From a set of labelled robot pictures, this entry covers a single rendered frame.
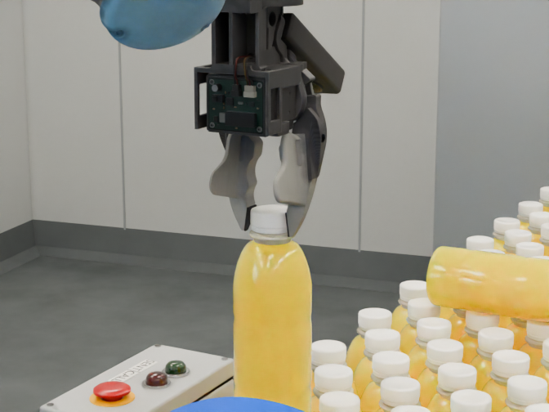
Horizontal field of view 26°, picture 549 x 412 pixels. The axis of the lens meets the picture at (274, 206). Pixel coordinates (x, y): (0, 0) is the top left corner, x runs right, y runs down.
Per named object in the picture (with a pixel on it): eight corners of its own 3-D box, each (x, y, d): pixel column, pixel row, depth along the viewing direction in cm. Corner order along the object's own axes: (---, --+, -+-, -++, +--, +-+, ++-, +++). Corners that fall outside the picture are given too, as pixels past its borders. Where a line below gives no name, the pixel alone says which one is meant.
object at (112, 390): (86, 400, 114) (85, 389, 114) (108, 387, 117) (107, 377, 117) (116, 407, 112) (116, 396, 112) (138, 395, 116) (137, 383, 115)
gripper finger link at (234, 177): (189, 231, 103) (204, 129, 100) (224, 217, 108) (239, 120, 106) (220, 242, 102) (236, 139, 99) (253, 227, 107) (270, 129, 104)
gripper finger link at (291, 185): (264, 248, 100) (247, 140, 99) (296, 233, 105) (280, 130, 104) (296, 247, 99) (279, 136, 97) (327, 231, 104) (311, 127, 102)
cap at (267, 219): (281, 238, 103) (281, 217, 103) (242, 233, 105) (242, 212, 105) (301, 228, 107) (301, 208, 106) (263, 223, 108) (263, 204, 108)
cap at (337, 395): (354, 427, 111) (354, 409, 111) (314, 423, 113) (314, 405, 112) (363, 411, 115) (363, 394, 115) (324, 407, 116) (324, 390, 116)
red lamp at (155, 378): (140, 386, 118) (140, 374, 118) (153, 378, 120) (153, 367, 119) (159, 390, 117) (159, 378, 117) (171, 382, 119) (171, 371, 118)
